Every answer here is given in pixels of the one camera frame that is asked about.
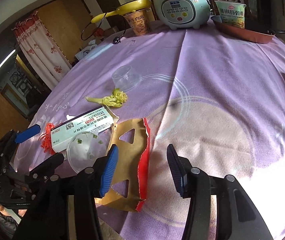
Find light green rice cooker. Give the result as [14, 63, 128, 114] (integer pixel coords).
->
[153, 0, 210, 30]

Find clear plastic lid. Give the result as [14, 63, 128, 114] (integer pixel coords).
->
[66, 132, 109, 173]

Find brown instant noodle cup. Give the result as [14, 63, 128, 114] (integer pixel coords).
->
[124, 9, 151, 36]

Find clear plastic cup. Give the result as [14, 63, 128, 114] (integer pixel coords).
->
[111, 65, 141, 92]

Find red foam fruit net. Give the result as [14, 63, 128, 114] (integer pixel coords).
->
[39, 122, 56, 155]

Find yellow frying pan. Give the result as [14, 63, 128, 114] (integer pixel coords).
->
[91, 0, 152, 24]

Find torn red brown paper packaging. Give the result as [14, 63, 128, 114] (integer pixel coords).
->
[96, 118, 151, 212]

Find white red floral curtain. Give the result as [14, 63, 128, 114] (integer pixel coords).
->
[12, 11, 71, 90]

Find black power cable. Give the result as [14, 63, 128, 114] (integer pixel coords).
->
[80, 12, 128, 45]

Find red frying pan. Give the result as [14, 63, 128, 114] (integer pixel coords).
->
[211, 15, 285, 44]

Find purple tablecloth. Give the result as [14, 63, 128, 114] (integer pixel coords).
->
[13, 19, 285, 240]

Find white medicine box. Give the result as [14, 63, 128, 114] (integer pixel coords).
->
[50, 106, 119, 153]

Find green instant noodle cup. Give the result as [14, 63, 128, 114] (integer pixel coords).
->
[215, 0, 247, 29]

